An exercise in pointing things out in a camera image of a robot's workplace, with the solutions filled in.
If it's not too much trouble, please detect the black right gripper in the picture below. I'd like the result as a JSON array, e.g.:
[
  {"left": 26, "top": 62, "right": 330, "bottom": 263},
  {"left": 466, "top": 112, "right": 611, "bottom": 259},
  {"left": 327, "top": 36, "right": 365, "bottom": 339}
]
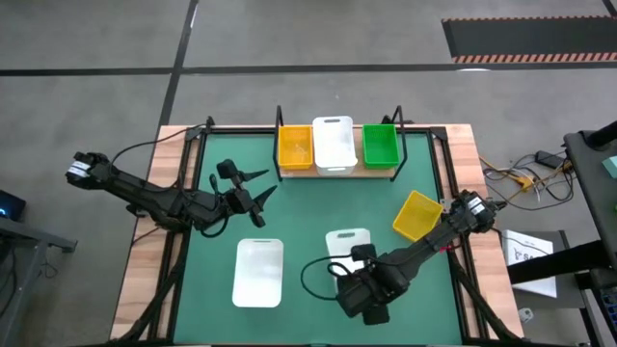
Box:
[{"left": 335, "top": 243, "right": 414, "bottom": 327}]

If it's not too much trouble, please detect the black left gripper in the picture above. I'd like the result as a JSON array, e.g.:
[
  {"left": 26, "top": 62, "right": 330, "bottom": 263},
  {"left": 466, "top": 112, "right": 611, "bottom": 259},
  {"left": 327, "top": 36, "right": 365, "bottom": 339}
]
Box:
[{"left": 216, "top": 159, "right": 279, "bottom": 228}]

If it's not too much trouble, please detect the white plastic bin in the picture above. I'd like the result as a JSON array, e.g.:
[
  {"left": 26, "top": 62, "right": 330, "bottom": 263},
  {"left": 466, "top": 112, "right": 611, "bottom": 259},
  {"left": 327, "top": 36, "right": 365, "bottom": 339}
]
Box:
[
  {"left": 231, "top": 237, "right": 285, "bottom": 308},
  {"left": 324, "top": 227, "right": 372, "bottom": 290},
  {"left": 311, "top": 115, "right": 360, "bottom": 176}
]

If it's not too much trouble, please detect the green table mat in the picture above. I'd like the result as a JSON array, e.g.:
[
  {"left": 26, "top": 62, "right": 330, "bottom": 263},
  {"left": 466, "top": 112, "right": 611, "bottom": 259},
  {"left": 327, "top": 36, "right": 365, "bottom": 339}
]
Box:
[{"left": 172, "top": 130, "right": 465, "bottom": 346}]

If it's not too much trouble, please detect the white printed paper box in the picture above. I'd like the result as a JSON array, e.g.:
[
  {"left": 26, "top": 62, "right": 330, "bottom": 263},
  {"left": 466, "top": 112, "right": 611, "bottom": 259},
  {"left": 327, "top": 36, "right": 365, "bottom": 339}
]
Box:
[{"left": 500, "top": 229, "right": 558, "bottom": 299}]

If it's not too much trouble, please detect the black desk bar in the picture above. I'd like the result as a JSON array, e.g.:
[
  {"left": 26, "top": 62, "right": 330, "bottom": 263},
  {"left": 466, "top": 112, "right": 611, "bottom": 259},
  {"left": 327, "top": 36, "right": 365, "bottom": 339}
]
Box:
[{"left": 507, "top": 238, "right": 617, "bottom": 285}]

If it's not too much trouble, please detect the black power adapter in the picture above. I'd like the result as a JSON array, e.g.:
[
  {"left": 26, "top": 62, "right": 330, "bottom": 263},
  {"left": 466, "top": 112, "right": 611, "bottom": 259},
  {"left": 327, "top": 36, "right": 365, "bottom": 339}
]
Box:
[{"left": 534, "top": 149, "right": 566, "bottom": 170}]

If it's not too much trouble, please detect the grey metal stand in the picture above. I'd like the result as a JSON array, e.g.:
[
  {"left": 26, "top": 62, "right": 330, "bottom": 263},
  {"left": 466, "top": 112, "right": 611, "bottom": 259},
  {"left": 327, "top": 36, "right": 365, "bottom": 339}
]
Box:
[{"left": 0, "top": 214, "right": 79, "bottom": 347}]

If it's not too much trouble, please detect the black side desk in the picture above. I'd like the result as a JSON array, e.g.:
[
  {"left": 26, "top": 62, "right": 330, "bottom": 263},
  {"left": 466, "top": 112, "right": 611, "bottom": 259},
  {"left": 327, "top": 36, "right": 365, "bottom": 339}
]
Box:
[{"left": 562, "top": 119, "right": 617, "bottom": 271}]

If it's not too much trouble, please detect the black device with blue light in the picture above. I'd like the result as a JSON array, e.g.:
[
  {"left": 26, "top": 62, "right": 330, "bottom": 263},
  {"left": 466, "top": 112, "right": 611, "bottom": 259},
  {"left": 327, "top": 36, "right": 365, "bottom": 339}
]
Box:
[{"left": 0, "top": 189, "right": 28, "bottom": 223}]

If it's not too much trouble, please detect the black hazard-striped floor mat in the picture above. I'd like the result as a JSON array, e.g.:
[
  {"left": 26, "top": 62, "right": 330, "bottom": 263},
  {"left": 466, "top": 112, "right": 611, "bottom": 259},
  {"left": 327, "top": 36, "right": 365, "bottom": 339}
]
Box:
[{"left": 441, "top": 15, "right": 617, "bottom": 66}]

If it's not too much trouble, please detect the black looped gripper cable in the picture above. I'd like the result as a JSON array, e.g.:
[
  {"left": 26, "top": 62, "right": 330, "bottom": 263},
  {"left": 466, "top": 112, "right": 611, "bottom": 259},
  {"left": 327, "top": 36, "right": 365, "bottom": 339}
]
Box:
[
  {"left": 299, "top": 254, "right": 356, "bottom": 301},
  {"left": 198, "top": 173, "right": 231, "bottom": 239}
]

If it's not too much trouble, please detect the black metal table frame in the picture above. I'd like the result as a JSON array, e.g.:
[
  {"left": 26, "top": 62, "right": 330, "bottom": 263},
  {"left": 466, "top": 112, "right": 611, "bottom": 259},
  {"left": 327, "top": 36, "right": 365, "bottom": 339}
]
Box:
[{"left": 108, "top": 115, "right": 526, "bottom": 347}]

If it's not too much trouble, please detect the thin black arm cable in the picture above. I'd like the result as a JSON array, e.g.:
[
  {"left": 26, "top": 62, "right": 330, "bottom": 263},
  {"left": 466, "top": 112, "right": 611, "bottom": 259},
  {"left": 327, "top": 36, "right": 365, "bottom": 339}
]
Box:
[{"left": 109, "top": 122, "right": 206, "bottom": 165}]

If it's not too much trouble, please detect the wooden shelf with black frame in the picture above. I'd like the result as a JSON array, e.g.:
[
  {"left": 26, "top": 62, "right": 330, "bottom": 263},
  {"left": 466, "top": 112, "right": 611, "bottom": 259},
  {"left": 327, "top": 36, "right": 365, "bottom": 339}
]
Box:
[{"left": 272, "top": 104, "right": 410, "bottom": 183}]

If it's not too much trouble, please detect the tangled floor cable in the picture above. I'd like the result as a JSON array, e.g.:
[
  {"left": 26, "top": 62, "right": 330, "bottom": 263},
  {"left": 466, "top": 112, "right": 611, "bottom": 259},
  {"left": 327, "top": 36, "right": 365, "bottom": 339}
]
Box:
[{"left": 479, "top": 153, "right": 577, "bottom": 213}]

